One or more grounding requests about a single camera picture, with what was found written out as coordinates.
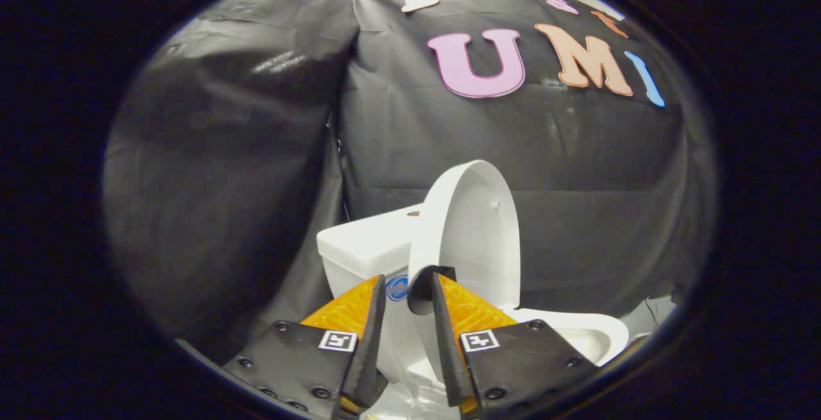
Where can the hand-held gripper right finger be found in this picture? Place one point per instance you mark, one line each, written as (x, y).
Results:
(447, 343)

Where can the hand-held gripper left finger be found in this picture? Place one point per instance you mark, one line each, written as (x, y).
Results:
(373, 336)

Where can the white toilet lid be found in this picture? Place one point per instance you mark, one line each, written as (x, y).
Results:
(474, 227)

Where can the white toilet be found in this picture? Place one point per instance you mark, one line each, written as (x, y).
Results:
(365, 247)

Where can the white toilet seat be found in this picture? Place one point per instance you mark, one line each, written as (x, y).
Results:
(609, 331)

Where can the black backdrop cloth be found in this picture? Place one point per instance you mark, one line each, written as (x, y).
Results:
(256, 183)

